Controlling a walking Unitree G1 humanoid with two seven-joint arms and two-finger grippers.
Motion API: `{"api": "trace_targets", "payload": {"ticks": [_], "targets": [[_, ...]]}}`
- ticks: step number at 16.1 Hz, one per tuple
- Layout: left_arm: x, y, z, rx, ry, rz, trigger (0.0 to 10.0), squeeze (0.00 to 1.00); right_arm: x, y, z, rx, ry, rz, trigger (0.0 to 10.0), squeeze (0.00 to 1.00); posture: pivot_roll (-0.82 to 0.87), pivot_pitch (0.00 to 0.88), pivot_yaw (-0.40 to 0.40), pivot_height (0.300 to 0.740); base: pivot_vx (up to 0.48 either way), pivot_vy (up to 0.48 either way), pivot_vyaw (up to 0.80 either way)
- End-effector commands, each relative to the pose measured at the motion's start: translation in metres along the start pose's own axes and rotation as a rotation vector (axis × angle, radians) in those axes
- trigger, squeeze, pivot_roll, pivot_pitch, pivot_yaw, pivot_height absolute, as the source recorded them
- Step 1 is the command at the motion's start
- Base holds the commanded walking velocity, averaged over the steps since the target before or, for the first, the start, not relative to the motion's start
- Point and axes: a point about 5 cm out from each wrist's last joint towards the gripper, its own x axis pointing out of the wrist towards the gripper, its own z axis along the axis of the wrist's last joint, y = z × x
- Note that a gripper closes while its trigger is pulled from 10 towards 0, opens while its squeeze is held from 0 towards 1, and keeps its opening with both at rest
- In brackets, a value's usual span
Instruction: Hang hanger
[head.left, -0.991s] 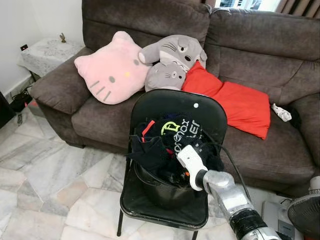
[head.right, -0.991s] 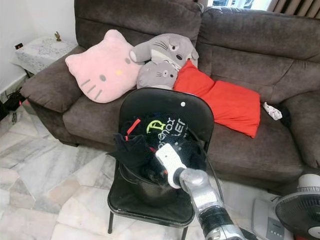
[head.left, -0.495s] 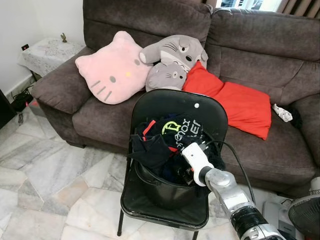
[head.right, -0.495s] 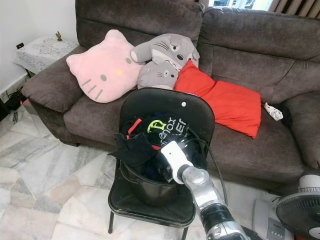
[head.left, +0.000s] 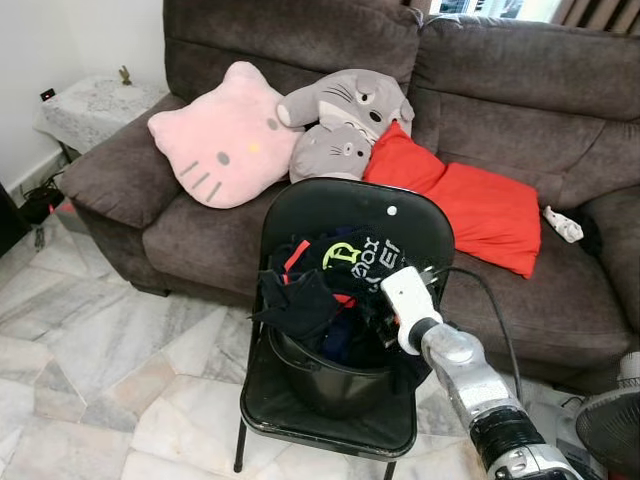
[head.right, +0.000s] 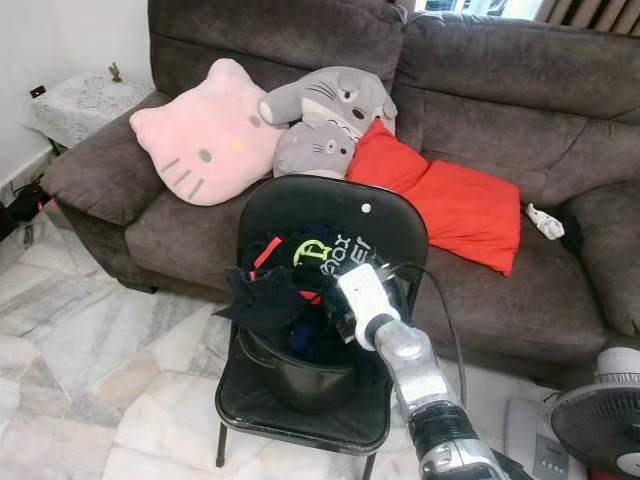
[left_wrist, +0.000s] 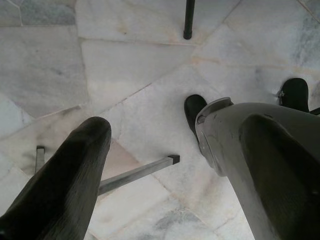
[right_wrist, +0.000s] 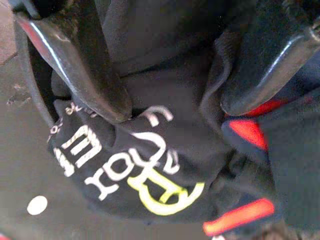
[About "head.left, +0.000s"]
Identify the black shirt with green logo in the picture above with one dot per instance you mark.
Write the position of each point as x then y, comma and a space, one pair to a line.
345, 280

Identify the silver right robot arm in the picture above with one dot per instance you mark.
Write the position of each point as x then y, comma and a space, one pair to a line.
465, 375

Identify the black plastic basin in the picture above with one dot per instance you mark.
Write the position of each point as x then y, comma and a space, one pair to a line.
330, 385

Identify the black folding chair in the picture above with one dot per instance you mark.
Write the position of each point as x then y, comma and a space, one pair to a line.
340, 205

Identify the red cushion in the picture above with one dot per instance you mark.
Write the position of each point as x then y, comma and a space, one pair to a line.
400, 160
490, 215

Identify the small grey Totoro plush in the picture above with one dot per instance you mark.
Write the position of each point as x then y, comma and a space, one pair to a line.
328, 152

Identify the white floor appliance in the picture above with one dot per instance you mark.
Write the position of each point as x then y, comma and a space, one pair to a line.
555, 430

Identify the small white toy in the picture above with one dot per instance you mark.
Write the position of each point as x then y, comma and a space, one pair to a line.
563, 225

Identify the large grey Totoro plush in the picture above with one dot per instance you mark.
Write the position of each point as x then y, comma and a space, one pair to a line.
350, 95

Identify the pink cat face pillow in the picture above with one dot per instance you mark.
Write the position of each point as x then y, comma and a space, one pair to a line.
225, 140

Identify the brown fabric sofa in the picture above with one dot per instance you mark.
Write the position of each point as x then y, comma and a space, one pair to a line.
520, 110

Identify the black standing fan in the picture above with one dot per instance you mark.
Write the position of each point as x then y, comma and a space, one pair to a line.
610, 430

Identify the small brass figurine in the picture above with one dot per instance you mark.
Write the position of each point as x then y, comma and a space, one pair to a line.
125, 76

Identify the lace-covered side table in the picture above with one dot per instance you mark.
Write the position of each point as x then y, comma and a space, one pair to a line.
95, 105

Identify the striped brown curtain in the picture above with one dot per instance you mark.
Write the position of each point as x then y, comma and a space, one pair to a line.
600, 12

